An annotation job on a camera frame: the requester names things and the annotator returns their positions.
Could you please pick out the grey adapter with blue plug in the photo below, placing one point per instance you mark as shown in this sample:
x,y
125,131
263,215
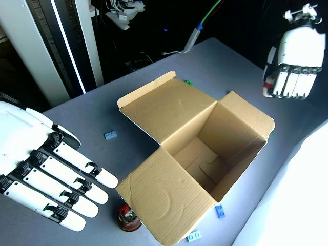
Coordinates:
x,y
192,38

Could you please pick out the wide white cabinet panel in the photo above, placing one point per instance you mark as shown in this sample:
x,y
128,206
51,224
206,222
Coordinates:
x,y
23,38

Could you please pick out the white cardboard box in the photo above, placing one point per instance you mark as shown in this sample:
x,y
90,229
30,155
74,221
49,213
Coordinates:
x,y
164,110

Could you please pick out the bright light strip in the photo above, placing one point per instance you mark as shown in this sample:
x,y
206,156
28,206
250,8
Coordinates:
x,y
68,46

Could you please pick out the narrow white post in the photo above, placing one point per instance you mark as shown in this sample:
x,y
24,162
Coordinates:
x,y
88,38

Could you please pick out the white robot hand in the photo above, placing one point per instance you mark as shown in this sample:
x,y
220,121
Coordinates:
x,y
23,143
302,48

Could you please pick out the light blue toy brick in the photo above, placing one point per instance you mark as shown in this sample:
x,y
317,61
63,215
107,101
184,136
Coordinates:
x,y
194,236
110,135

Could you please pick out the grey table cloth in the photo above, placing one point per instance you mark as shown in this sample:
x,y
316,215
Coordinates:
x,y
77,123

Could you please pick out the white plastic parts pile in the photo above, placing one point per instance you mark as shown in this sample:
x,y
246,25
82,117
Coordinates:
x,y
123,19

